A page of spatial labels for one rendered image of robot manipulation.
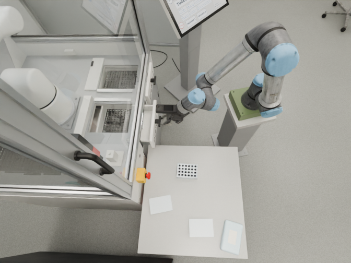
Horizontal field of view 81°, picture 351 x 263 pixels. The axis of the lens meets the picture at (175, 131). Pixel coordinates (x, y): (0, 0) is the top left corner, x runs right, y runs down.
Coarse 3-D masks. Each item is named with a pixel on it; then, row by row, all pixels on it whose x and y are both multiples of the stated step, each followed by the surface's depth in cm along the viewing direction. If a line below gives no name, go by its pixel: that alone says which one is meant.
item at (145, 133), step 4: (144, 108) 134; (148, 108) 134; (152, 108) 134; (144, 112) 137; (148, 112) 137; (152, 112) 136; (148, 116) 135; (148, 120) 134; (144, 124) 133; (148, 124) 133; (144, 128) 132; (148, 128) 132; (144, 132) 131; (148, 132) 130; (144, 136) 129; (148, 136) 129; (144, 140) 122; (148, 140) 122; (144, 144) 126; (148, 144) 126
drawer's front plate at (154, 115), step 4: (156, 100) 130; (156, 104) 131; (152, 116) 125; (156, 116) 131; (152, 120) 123; (152, 124) 122; (156, 124) 132; (152, 128) 121; (156, 128) 132; (152, 132) 120; (152, 136) 119; (152, 140) 118; (152, 144) 121
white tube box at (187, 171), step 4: (180, 164) 125; (184, 164) 125; (188, 164) 124; (192, 164) 124; (196, 164) 124; (180, 168) 124; (184, 168) 124; (188, 168) 123; (192, 168) 123; (196, 168) 123; (180, 172) 123; (184, 172) 124; (188, 172) 125; (192, 172) 124; (196, 172) 122; (180, 176) 122; (184, 176) 121; (188, 176) 121; (192, 176) 121; (196, 176) 121
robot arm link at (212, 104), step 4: (204, 88) 107; (208, 88) 107; (204, 92) 106; (208, 92) 106; (212, 92) 108; (208, 96) 105; (212, 96) 106; (208, 100) 103; (212, 100) 104; (216, 100) 106; (204, 104) 102; (208, 104) 103; (212, 104) 105; (216, 104) 106; (200, 108) 104; (204, 108) 105; (208, 108) 105; (212, 108) 106; (216, 108) 107
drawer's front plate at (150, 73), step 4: (152, 64) 145; (152, 68) 145; (148, 72) 139; (152, 72) 145; (148, 76) 138; (148, 80) 136; (148, 84) 135; (152, 84) 146; (148, 88) 134; (152, 88) 147; (148, 92) 133; (148, 96) 134; (148, 100) 136; (148, 104) 140
